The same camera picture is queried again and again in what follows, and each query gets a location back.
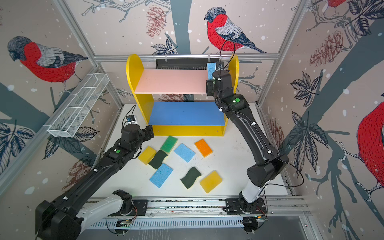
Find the blue sponge front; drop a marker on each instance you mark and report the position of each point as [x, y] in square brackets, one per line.
[161, 175]

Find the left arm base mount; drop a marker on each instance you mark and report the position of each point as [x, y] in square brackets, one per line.
[132, 209]

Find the white wire mesh basket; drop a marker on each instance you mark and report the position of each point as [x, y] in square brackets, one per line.
[71, 118]

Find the yellow sponge left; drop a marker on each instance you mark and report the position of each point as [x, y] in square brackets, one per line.
[147, 155]

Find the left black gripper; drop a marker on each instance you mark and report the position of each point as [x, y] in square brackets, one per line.
[148, 132]

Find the green topped yellow sponge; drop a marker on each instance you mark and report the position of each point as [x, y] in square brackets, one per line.
[169, 144]

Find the dark green scrub sponge front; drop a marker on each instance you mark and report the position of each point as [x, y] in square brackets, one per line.
[189, 179]

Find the orange topped yellow sponge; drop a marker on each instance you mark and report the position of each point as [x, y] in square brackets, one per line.
[203, 148]

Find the dark green scrub sponge left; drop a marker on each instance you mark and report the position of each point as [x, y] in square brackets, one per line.
[158, 159]

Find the blue sponge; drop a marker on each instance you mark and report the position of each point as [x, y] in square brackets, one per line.
[211, 68]
[184, 152]
[161, 175]

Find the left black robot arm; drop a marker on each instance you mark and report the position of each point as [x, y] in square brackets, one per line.
[65, 218]

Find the black vent grille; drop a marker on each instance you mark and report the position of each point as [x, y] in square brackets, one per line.
[184, 64]

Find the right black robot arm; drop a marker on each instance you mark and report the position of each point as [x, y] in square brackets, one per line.
[268, 161]

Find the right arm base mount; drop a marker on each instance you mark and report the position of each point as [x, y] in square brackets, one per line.
[237, 206]

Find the yellow shelf with coloured boards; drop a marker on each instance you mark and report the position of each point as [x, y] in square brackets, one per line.
[191, 119]

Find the yellow sponge front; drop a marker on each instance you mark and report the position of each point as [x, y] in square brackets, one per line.
[211, 181]

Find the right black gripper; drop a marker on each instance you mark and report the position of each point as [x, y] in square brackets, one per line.
[209, 88]

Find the dark green scrub sponge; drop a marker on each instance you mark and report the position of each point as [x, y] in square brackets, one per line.
[158, 159]
[189, 179]

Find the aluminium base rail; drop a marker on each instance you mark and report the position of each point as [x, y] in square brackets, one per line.
[276, 205]

